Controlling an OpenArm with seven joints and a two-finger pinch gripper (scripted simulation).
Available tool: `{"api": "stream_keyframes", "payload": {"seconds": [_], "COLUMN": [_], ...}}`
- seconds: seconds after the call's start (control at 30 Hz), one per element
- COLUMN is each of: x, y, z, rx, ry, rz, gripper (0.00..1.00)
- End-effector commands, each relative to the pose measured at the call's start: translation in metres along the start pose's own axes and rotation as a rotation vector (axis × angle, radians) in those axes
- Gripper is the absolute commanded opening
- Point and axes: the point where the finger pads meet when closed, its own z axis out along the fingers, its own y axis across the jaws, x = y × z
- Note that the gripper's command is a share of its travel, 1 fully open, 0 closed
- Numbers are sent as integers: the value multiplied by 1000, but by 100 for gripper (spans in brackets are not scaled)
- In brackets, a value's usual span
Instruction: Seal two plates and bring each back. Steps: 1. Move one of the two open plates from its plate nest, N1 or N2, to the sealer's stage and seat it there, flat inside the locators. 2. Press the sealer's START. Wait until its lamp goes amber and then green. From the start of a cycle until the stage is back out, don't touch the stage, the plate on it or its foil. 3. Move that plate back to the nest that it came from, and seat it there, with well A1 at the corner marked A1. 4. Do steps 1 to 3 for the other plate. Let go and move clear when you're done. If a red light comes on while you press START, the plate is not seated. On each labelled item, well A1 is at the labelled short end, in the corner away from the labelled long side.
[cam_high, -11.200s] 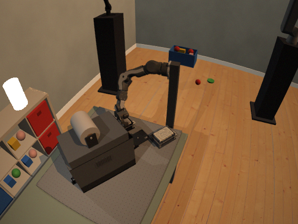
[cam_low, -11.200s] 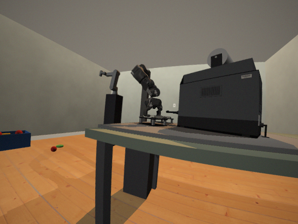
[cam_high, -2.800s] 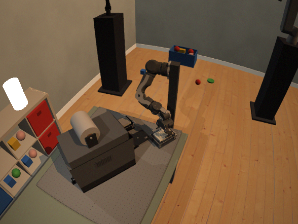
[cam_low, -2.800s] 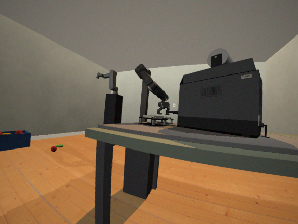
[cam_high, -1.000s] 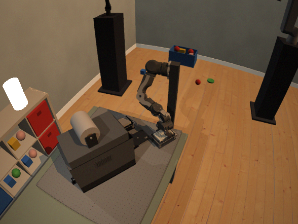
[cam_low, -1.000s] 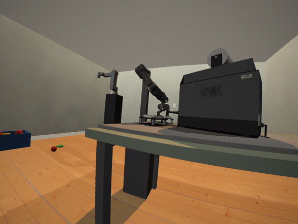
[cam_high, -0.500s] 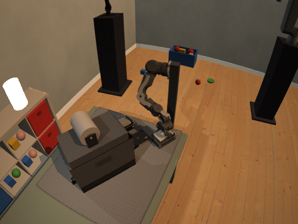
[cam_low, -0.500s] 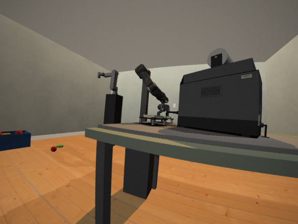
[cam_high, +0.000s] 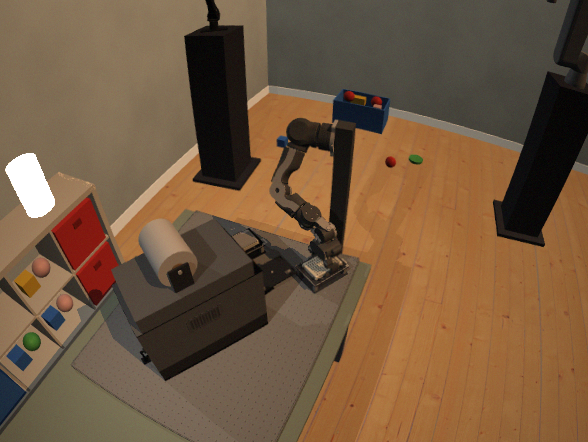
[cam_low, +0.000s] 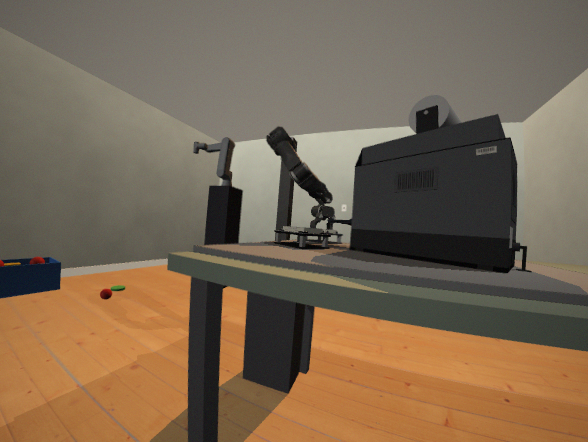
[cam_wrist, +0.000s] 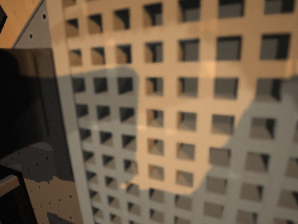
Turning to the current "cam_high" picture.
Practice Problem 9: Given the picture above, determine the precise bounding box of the beige cylinder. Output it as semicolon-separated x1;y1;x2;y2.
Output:
138;219;198;287

